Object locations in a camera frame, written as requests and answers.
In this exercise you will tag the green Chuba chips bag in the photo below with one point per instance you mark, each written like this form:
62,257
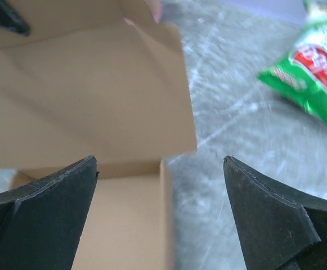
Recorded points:
301,75

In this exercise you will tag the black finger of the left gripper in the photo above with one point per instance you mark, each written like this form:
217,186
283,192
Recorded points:
11,20

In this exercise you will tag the brown cardboard box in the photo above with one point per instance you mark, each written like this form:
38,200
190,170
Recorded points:
86,83

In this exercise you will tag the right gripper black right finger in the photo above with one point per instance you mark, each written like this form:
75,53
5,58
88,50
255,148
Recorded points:
278,226

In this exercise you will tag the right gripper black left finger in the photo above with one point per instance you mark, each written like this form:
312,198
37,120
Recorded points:
41,222

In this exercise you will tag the pink three-tier shelf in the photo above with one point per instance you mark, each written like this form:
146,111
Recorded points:
143,12

